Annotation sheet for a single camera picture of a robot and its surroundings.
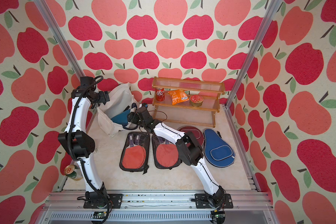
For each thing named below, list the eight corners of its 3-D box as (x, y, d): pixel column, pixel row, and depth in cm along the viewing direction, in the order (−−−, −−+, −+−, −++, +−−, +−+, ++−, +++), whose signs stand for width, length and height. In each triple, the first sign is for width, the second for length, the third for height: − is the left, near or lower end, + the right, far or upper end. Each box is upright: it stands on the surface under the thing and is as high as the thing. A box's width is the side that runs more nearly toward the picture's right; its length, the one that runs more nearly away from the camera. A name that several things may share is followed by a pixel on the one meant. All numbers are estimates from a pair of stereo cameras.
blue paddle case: (207, 167, 88) (209, 164, 84) (200, 132, 105) (202, 128, 101) (235, 167, 88) (238, 165, 84) (224, 132, 105) (226, 128, 102)
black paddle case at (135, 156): (118, 172, 86) (117, 171, 84) (127, 134, 105) (126, 131, 102) (147, 172, 86) (147, 171, 84) (151, 134, 105) (151, 131, 102)
